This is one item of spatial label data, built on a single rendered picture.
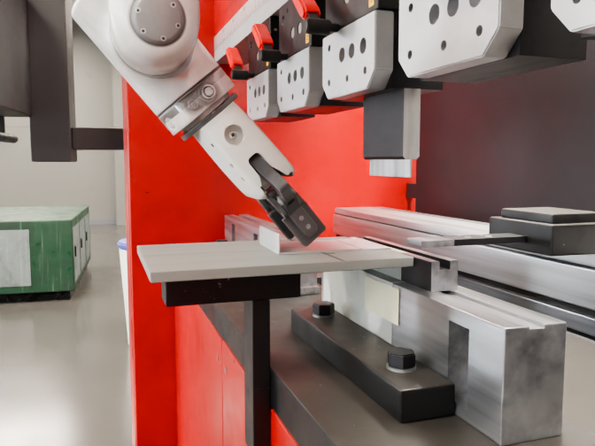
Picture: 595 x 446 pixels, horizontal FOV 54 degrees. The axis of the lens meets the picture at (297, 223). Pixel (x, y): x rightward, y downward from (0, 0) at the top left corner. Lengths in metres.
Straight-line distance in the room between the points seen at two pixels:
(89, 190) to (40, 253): 6.18
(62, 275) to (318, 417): 4.57
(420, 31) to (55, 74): 1.58
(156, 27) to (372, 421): 0.38
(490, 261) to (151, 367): 0.93
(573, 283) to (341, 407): 0.37
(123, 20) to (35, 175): 10.75
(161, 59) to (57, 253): 4.52
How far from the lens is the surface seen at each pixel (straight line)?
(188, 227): 1.49
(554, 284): 0.83
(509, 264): 0.90
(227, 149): 0.59
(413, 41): 0.57
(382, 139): 0.69
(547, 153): 1.23
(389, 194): 1.65
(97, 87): 11.20
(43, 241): 5.02
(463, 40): 0.50
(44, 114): 2.02
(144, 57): 0.53
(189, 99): 0.60
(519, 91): 1.31
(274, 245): 0.63
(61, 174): 11.20
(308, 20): 0.72
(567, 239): 0.77
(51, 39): 2.04
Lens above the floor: 1.10
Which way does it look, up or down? 6 degrees down
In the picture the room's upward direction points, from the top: straight up
